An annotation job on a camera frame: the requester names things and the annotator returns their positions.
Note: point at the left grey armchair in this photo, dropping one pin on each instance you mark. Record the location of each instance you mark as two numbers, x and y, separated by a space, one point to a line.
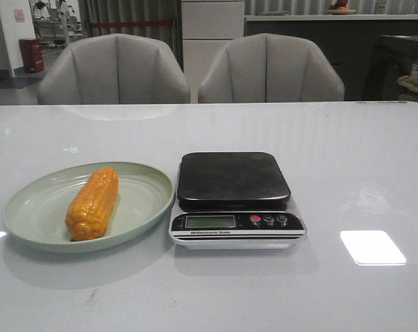
115 69

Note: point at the white drawer cabinet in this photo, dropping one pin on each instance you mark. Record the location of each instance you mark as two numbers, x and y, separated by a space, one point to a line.
207 25

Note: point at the fruit bowl on counter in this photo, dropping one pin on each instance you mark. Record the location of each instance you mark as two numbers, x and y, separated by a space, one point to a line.
340 7

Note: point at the grey armchair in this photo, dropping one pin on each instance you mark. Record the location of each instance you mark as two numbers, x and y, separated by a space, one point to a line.
270 68
115 69

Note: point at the red trash bin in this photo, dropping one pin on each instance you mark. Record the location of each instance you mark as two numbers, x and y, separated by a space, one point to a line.
31 55

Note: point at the orange corn cob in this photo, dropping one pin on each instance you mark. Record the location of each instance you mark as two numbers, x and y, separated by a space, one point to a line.
89 212

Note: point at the dark side table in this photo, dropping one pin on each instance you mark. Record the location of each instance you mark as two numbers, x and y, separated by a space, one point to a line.
393 56

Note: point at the red barrier belt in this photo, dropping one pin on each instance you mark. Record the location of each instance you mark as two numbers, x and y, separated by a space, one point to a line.
133 24

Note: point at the light green plate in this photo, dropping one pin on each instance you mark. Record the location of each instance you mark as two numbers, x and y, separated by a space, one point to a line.
35 214

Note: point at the pink wall notice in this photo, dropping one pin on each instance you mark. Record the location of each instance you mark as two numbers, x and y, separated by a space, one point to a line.
19 15

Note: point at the black silver kitchen scale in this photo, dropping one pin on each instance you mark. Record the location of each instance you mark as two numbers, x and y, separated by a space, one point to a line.
234 200

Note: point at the dark counter with white top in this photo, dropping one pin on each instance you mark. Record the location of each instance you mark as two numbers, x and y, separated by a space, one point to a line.
346 40

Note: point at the right grey armchair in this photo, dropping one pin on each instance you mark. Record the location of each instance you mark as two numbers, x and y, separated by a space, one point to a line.
270 68

